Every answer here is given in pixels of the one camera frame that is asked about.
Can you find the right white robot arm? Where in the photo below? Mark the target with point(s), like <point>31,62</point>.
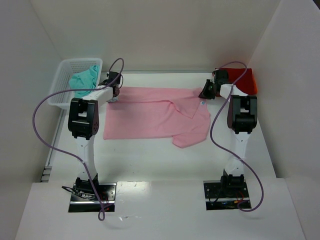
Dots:
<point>241,120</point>

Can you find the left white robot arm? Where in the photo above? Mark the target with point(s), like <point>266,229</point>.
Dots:
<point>83,123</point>

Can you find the pink polo shirt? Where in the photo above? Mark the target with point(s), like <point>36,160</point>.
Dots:
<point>155,113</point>

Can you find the teal t shirt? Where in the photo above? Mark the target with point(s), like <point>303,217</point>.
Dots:
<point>86,80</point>

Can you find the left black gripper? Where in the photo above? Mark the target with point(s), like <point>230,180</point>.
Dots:
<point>115,91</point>

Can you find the white plastic basket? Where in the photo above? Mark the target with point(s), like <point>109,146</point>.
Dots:
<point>66,69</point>

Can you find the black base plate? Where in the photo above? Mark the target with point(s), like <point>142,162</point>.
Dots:
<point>85,201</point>
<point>217,198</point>

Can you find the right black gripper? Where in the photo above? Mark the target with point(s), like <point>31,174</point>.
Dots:
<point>208,89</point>

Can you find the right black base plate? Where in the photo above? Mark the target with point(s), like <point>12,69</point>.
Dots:
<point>217,198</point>

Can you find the red folded t shirt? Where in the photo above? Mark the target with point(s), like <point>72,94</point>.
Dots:
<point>246,85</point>

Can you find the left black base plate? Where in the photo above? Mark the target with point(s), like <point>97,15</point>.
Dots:
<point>85,201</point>

